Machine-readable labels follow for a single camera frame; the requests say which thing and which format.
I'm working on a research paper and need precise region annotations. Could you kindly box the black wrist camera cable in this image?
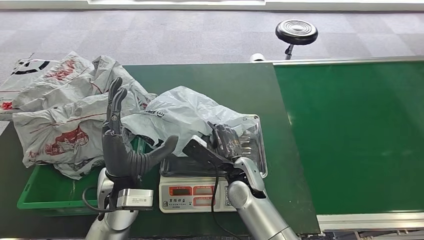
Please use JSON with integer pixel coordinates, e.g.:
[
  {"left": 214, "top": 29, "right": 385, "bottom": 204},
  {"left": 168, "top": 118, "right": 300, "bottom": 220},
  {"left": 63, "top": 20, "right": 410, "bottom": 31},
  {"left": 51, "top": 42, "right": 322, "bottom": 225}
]
[
  {"left": 209, "top": 163, "right": 244, "bottom": 240},
  {"left": 81, "top": 186, "right": 117, "bottom": 221}
]

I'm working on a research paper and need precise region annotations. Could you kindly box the black left wrist camera cable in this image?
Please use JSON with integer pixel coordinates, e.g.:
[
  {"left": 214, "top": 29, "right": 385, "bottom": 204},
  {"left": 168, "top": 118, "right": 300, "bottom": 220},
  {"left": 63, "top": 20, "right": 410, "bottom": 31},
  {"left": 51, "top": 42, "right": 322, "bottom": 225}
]
[{"left": 81, "top": 186, "right": 117, "bottom": 221}]

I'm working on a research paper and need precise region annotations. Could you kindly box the green plastic crate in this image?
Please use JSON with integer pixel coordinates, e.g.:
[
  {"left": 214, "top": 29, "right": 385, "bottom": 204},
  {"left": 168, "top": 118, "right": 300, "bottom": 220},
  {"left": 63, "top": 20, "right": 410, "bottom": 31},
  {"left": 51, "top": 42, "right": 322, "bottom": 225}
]
[{"left": 16, "top": 136, "right": 152, "bottom": 216}]

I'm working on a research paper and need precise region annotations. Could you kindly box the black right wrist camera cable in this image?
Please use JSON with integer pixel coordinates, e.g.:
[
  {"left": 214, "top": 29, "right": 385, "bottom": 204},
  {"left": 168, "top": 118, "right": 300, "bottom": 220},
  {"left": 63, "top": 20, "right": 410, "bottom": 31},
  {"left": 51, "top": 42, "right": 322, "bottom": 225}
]
[{"left": 209, "top": 163, "right": 244, "bottom": 240}]

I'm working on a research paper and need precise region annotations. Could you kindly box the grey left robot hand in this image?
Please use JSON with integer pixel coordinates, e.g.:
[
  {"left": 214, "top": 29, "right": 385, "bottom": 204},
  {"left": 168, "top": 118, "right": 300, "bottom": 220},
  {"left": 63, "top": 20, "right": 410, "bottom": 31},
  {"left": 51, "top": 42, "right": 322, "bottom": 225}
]
[{"left": 100, "top": 76, "right": 180, "bottom": 182}]

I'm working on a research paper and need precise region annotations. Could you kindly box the white parcel, black ring print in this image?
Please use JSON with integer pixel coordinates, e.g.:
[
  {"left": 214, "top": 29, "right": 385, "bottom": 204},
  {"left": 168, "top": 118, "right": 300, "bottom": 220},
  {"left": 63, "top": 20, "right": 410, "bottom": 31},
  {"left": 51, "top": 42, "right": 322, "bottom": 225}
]
[{"left": 0, "top": 58, "right": 61, "bottom": 122}]

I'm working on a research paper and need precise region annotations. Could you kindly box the black-backed right wrist camera box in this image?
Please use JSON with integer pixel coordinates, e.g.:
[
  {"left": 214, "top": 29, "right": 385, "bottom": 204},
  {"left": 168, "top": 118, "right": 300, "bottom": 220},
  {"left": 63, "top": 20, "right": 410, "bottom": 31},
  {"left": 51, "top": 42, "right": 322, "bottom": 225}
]
[{"left": 182, "top": 134, "right": 235, "bottom": 168}]

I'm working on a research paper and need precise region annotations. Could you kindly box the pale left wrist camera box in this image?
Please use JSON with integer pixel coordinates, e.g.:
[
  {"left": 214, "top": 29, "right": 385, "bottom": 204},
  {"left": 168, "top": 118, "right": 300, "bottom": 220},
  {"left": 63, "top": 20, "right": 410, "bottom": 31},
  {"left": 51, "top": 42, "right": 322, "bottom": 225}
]
[{"left": 115, "top": 188, "right": 155, "bottom": 212}]

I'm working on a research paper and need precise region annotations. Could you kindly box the pale grey parcel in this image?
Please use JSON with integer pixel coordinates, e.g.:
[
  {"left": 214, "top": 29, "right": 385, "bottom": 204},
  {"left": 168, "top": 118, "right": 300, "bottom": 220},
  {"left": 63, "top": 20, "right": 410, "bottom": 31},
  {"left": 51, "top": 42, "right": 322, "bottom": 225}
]
[{"left": 120, "top": 85, "right": 260, "bottom": 158}]

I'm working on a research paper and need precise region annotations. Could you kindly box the grey parcel, small red print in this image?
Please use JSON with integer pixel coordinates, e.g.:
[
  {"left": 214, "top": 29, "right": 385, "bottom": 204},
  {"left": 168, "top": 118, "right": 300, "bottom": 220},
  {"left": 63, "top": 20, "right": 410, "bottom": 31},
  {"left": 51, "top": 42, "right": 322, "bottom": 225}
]
[{"left": 12, "top": 51, "right": 100, "bottom": 112}]

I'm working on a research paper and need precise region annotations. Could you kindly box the black round stool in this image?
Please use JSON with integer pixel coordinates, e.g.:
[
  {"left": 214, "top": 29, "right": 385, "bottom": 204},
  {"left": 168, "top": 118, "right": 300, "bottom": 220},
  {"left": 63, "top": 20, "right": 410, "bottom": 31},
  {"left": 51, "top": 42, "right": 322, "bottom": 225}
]
[{"left": 275, "top": 19, "right": 319, "bottom": 61}]

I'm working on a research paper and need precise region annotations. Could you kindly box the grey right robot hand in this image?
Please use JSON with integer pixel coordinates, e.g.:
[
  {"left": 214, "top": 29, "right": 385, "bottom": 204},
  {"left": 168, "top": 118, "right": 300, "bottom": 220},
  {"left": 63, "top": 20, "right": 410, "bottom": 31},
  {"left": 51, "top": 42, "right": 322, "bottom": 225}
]
[{"left": 206, "top": 120, "right": 255, "bottom": 160}]

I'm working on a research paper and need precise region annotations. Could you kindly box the white scale with steel tray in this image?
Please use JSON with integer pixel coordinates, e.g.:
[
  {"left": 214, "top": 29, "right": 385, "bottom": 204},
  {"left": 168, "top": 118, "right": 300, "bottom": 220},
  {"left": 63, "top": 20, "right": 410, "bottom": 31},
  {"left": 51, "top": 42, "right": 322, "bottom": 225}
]
[{"left": 158, "top": 114, "right": 269, "bottom": 214}]

